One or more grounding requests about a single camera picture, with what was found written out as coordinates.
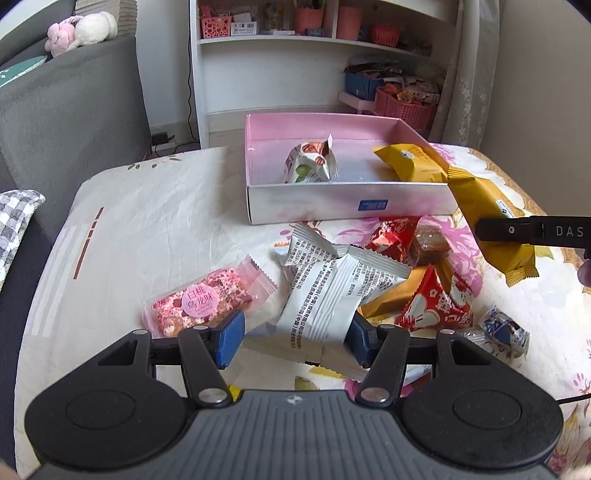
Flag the long golden snack packet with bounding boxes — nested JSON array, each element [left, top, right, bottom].
[[358, 265, 455, 319]]

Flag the yellow snack packet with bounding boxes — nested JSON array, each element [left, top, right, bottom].
[[372, 143, 448, 183], [445, 166, 540, 288]]

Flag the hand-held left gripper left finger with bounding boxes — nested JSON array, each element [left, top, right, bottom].
[[95, 310, 245, 409]]

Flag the small red basket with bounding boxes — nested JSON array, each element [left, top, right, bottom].
[[370, 25, 400, 48]]

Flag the blue cardboard box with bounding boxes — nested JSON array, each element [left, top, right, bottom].
[[344, 69, 386, 101]]

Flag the pink cardboard box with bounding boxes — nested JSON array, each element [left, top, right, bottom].
[[243, 112, 462, 226]]

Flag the grey checkered cushion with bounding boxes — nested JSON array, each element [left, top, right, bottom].
[[0, 189, 47, 289]]

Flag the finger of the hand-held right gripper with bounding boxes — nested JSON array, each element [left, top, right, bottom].
[[475, 215, 591, 259]]

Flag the teal pillow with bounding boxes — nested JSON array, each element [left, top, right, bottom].
[[0, 55, 48, 88]]

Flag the blue white candy packet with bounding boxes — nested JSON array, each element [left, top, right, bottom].
[[478, 302, 531, 358]]

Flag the floral table cloth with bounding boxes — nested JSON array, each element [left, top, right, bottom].
[[18, 143, 591, 480]]

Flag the pink pen pot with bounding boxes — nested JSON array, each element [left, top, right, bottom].
[[336, 6, 364, 41], [294, 7, 325, 35]]

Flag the heap of assorted packets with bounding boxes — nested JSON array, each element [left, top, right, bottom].
[[344, 55, 441, 104]]

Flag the grey sofa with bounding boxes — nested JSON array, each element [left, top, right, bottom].
[[0, 0, 153, 467]]

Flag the red triangular snack packet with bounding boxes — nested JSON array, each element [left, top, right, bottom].
[[394, 264, 474, 330]]

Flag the white nut-print snack packet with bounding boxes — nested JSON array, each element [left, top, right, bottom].
[[283, 134, 340, 184]]

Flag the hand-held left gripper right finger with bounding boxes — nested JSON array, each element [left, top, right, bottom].
[[344, 313, 497, 409]]

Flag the clear jar of sweets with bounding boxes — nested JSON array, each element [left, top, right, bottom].
[[263, 2, 289, 33]]

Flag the black wall cable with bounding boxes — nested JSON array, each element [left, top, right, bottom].
[[152, 0, 201, 160]]

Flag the white pink plush toy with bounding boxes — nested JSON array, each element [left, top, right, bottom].
[[45, 11, 118, 58]]

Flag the pale patterned curtain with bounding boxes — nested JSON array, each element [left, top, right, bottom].
[[427, 0, 504, 151]]

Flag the pink clear snack packet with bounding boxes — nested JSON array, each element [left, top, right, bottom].
[[141, 255, 278, 340]]

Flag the small pink perforated basket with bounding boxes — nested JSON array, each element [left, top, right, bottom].
[[199, 15, 232, 40]]

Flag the brown cake clear packet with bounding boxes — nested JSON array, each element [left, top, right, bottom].
[[406, 220, 455, 267]]

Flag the large pink plastic basket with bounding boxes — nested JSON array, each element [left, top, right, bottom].
[[374, 88, 438, 131]]

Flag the stack of grey books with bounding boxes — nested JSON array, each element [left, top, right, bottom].
[[74, 0, 139, 37]]

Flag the red foil snack packet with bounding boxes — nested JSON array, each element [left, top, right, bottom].
[[365, 216, 423, 266]]

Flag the white bookshelf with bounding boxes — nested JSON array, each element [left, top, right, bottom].
[[189, 0, 462, 148]]

